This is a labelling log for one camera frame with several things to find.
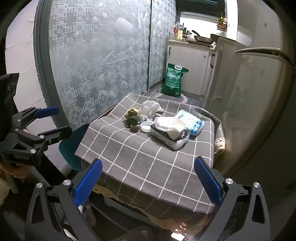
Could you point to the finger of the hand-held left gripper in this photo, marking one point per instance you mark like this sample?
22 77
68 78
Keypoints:
57 133
46 111

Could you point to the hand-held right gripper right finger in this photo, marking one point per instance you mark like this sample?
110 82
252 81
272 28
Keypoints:
207 183

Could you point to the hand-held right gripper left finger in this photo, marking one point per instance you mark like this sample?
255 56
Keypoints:
89 183

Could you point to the dark teal waste bin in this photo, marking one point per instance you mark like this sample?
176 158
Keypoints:
69 150

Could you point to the dark green jar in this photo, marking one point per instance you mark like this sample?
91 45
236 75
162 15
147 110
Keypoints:
132 120

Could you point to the person's left hand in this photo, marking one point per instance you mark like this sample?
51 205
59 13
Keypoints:
16 171

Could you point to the grey slipper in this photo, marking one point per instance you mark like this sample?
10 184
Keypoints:
89 215

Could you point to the grey checked tablecloth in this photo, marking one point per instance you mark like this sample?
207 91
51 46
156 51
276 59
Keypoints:
138 157

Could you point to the black white paper packet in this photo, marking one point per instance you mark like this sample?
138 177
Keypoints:
166 140

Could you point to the blue white tissue packet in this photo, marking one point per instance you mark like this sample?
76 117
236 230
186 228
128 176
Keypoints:
192 122

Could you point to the patterned glass sliding door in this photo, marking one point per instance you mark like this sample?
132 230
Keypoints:
92 64
161 34

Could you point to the translucent crumpled plastic bag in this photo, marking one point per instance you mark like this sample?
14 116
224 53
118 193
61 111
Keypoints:
171 125

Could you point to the tan lumpy food scrap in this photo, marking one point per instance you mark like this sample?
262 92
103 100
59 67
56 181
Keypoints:
133 112

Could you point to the white round lid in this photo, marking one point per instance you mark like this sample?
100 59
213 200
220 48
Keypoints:
145 127

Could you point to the grey oval floor mat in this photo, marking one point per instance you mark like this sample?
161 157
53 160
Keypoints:
171 99

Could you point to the silver refrigerator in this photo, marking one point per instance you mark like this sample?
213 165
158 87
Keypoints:
254 104

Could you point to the white crumpled tissue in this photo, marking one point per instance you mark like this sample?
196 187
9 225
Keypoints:
150 107

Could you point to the green rice bag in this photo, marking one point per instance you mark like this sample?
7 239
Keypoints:
173 81

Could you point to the white kitchen cabinet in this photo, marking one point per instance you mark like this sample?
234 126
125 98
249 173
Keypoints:
189 64

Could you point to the metal frying pan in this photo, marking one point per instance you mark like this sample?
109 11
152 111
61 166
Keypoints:
203 39

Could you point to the row of condiment bottles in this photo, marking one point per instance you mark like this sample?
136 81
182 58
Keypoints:
179 34

